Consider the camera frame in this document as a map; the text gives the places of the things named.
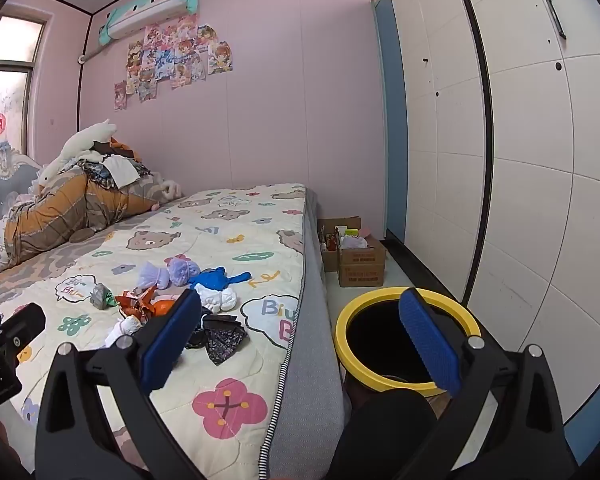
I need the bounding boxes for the large cardboard box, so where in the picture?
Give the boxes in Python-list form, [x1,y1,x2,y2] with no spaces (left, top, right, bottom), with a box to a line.
[337,235,387,288]

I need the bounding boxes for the bed with cartoon quilt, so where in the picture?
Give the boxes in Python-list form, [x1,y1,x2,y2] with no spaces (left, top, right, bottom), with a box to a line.
[0,184,308,480]

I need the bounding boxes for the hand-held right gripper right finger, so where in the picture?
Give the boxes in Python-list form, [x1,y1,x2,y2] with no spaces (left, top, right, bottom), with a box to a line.
[399,287,581,480]

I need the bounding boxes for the window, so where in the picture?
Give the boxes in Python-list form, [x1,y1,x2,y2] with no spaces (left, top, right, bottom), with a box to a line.
[0,15,48,156]

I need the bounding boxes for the large white paper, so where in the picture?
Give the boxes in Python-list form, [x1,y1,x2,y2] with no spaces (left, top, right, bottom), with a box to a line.
[194,282,240,313]

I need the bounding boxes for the grey tufted headboard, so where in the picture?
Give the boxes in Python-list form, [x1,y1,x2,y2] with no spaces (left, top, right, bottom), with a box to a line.
[0,142,43,241]

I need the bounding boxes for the white panelled wardrobe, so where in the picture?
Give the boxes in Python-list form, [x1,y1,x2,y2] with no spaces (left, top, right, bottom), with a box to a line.
[371,0,600,461]

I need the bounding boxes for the blue sock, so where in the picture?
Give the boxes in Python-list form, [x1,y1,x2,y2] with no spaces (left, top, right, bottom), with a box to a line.
[187,266,252,292]

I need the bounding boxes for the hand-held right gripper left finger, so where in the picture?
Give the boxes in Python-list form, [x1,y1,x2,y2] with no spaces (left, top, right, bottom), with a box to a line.
[35,287,203,480]

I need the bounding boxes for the pile of dark clothes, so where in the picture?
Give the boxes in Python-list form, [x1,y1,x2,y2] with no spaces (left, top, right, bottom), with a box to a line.
[77,135,156,191]

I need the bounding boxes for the grey mattress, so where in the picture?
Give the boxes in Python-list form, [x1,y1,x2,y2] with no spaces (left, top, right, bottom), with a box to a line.
[260,187,348,480]

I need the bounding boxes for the orange grey folded quilt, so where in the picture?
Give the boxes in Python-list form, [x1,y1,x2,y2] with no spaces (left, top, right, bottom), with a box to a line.
[2,167,181,266]

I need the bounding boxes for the yellow rimmed black trash bin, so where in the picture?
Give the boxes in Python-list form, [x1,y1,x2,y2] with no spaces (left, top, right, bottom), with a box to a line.
[334,287,482,398]

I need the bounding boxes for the black patterned cloth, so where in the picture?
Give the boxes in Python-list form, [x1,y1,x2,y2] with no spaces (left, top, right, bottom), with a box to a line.
[185,312,248,366]

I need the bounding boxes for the air conditioner with teal cover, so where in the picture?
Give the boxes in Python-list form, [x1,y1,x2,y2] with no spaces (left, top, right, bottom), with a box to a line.
[98,0,201,46]

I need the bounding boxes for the white pink plush toy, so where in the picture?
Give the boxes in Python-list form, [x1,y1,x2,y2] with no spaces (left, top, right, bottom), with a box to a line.
[152,175,183,211]

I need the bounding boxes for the white goose plush toy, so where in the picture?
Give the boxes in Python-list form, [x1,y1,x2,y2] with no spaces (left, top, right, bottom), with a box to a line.
[37,119,118,186]

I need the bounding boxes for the person's black trouser leg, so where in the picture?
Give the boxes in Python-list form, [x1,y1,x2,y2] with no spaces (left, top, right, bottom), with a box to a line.
[330,390,451,480]

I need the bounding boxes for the grey patterned bed sheet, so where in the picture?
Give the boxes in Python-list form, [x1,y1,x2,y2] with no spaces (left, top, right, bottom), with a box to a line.
[0,232,116,301]

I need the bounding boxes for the orange cloth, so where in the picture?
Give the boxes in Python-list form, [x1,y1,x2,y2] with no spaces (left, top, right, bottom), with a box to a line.
[116,285,158,318]

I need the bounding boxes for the white air conditioner pipe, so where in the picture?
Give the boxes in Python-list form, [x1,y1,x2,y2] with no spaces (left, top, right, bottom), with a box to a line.
[77,45,111,63]

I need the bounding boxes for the purple socks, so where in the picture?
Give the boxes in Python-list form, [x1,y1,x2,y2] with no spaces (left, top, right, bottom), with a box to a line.
[166,255,201,287]

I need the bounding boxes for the group of anime wall posters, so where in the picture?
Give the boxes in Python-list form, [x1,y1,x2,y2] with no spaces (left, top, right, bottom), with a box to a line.
[112,14,234,112]

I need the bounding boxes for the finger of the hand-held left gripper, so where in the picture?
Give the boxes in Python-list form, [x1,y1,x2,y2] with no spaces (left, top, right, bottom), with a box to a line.
[0,303,47,361]

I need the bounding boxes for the grey wrapper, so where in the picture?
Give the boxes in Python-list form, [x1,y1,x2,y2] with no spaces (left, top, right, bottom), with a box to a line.
[89,282,116,311]

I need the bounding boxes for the black wardrobe handle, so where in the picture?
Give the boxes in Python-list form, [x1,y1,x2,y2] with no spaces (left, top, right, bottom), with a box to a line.
[544,0,567,40]

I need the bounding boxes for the small white tissue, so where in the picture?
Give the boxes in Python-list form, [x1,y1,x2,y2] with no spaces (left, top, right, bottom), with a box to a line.
[104,316,146,348]

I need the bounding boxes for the white folded cloth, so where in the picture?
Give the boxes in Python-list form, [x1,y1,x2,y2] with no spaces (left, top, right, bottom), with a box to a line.
[105,156,141,188]

